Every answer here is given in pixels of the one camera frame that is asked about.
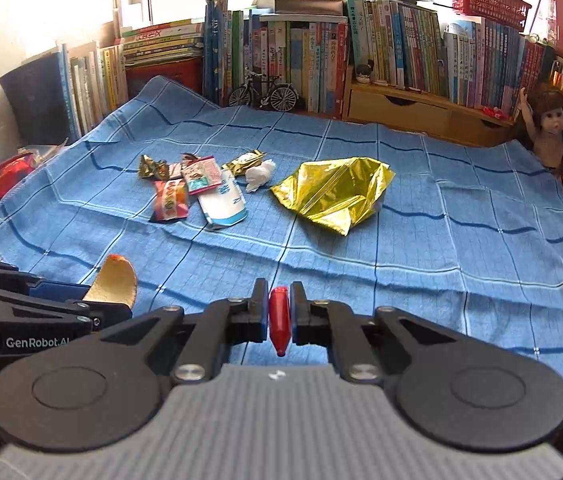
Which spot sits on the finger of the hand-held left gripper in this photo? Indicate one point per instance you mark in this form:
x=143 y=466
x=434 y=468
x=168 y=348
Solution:
x=61 y=291
x=106 y=315

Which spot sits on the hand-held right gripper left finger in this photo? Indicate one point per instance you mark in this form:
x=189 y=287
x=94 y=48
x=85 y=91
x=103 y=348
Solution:
x=264 y=310

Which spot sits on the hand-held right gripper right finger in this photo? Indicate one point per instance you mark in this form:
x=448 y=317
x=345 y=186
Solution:
x=295 y=310

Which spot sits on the tan curved cracker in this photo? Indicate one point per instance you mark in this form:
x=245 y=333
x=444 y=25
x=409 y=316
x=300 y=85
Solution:
x=114 y=280

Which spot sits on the gold foil bag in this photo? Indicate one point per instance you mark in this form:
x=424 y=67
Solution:
x=334 y=192

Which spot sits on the white tissue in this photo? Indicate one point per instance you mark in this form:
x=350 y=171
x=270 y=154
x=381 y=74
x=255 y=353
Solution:
x=259 y=175

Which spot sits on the pink-edged rice snack packet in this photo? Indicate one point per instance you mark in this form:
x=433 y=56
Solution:
x=201 y=175

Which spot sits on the row of upright books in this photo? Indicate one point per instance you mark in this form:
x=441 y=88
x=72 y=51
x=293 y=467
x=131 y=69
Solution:
x=281 y=50
x=96 y=85
x=461 y=55

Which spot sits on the stack of flat books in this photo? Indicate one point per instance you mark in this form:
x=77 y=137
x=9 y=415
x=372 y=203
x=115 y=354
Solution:
x=164 y=42

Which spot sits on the white and blue packet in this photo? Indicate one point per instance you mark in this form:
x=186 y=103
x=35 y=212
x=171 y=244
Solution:
x=224 y=202

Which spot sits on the red snack bag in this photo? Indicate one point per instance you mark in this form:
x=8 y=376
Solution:
x=9 y=177

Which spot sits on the blue plaid cloth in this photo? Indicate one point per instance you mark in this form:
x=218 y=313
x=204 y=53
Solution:
x=411 y=260

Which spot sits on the orange macaron print packet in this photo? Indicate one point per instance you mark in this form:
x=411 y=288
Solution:
x=170 y=201

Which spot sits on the gold twisted candy wrapper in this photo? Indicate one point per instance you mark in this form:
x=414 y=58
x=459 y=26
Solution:
x=152 y=166
x=244 y=162

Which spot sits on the white pink candy packet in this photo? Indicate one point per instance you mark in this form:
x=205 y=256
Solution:
x=175 y=171

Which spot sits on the dark blue book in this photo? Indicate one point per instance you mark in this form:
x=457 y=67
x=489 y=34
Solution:
x=34 y=100

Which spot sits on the model bicycle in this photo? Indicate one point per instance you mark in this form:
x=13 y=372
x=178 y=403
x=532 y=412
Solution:
x=264 y=92

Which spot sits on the wooden drawer box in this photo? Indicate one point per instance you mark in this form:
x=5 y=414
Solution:
x=411 y=110

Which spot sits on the red storage box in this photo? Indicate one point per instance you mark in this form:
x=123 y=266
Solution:
x=164 y=80

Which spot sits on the small dark-haired figurine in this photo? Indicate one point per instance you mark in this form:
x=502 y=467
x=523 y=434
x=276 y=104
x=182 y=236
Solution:
x=364 y=72

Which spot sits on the dark flat box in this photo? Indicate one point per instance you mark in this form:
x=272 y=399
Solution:
x=309 y=6

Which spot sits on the brown-haired doll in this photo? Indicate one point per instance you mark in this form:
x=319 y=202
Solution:
x=554 y=125

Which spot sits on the red plastic basket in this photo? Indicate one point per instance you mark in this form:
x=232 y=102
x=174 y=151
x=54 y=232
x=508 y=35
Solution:
x=489 y=2

